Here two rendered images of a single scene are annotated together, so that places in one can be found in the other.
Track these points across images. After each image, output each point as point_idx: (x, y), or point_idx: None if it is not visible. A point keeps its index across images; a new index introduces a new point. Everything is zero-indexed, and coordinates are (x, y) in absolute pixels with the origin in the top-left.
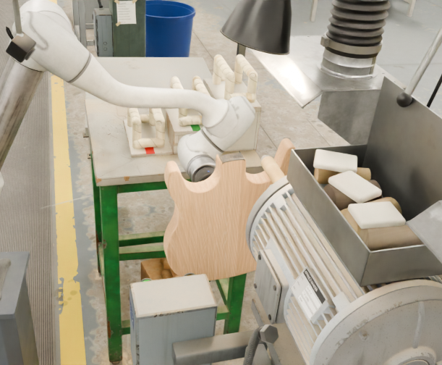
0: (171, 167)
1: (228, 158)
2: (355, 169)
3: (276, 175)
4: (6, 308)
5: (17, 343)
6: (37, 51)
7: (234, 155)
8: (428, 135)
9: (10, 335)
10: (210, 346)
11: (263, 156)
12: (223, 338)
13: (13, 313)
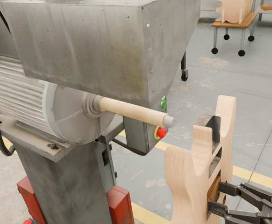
0: (225, 95)
1: (203, 116)
2: None
3: (137, 106)
4: None
5: None
6: None
7: (204, 120)
8: None
9: None
10: (119, 117)
11: (171, 116)
12: (118, 122)
13: None
